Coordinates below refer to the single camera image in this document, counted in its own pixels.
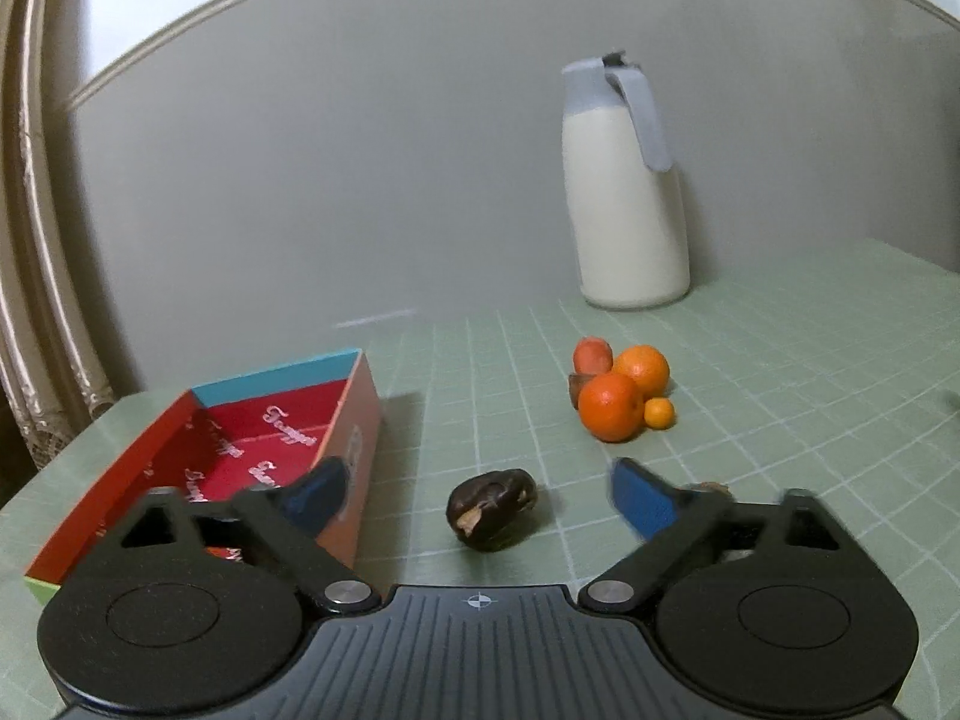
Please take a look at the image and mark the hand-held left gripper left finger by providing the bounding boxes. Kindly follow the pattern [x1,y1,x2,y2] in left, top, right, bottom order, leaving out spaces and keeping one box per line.
[112,456,380,612]

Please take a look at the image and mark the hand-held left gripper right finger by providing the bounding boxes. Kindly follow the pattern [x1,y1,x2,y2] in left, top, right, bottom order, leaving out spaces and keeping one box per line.
[577,457,847,612]

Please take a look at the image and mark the red cardboard box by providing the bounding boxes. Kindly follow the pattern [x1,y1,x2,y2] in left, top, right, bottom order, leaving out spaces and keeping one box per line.
[25,349,387,590]

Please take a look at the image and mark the mandarin orange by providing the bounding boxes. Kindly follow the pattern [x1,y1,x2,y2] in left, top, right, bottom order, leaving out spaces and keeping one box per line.
[577,373,646,443]
[613,345,671,398]

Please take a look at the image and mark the red-orange fruit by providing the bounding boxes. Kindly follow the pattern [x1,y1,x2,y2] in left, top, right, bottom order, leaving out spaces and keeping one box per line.
[574,337,615,377]

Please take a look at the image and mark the green gridded table mat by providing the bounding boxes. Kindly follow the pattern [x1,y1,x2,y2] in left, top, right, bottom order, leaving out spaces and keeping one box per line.
[0,236,960,720]

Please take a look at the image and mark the milk bottle with grey lid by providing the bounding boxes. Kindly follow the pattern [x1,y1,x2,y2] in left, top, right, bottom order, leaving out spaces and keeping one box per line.
[561,51,691,310]

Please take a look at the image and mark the beige satin curtain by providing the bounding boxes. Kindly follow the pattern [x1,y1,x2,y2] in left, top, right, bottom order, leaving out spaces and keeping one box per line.
[0,0,115,470]

